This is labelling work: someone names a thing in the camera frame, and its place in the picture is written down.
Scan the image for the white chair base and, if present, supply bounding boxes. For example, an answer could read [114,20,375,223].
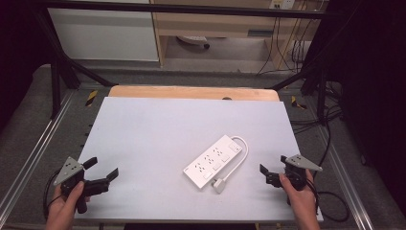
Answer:
[176,34,212,50]

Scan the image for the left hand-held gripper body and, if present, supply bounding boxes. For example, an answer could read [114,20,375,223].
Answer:
[53,155,111,215]

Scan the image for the white cabinet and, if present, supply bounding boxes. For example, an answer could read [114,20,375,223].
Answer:
[47,8,160,62]

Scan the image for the white power strip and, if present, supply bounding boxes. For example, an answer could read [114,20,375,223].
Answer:
[183,134,244,191]

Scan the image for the wooden table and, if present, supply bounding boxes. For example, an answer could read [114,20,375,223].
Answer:
[107,84,281,103]

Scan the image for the dark curtain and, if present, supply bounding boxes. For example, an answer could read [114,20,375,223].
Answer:
[328,0,406,219]
[0,0,52,128]

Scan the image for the white power plug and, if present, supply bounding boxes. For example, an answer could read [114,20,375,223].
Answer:
[211,177,227,195]

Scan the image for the aluminium rail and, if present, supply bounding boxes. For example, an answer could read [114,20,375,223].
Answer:
[314,124,376,230]
[0,90,76,212]

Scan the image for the black metal frame leg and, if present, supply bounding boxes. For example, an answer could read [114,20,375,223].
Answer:
[269,18,329,124]
[33,9,119,119]

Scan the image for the white wall socket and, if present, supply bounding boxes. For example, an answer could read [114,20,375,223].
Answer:
[268,0,296,10]

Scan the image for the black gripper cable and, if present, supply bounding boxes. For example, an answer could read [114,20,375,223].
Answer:
[42,172,63,221]
[305,176,350,223]

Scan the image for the black floor cables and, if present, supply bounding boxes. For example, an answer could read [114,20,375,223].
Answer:
[288,80,344,135]

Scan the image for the black hanging cables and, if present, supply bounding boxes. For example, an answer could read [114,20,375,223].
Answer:
[257,17,307,76]

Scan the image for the white table board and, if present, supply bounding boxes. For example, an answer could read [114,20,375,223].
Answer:
[74,96,324,223]

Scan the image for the white power strip cable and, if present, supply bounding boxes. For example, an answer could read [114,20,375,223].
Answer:
[219,135,250,185]

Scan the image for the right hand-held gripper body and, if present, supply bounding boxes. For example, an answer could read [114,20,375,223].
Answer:
[265,154,324,193]

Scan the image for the black metal crossbar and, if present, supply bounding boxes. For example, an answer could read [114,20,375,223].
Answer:
[41,0,333,19]

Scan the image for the wooden desk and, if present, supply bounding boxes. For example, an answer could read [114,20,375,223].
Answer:
[149,0,324,70]

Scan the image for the person's left hand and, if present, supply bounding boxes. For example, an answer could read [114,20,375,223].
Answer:
[45,180,92,230]

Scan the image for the person's right hand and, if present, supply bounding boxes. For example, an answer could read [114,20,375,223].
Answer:
[279,168,321,230]

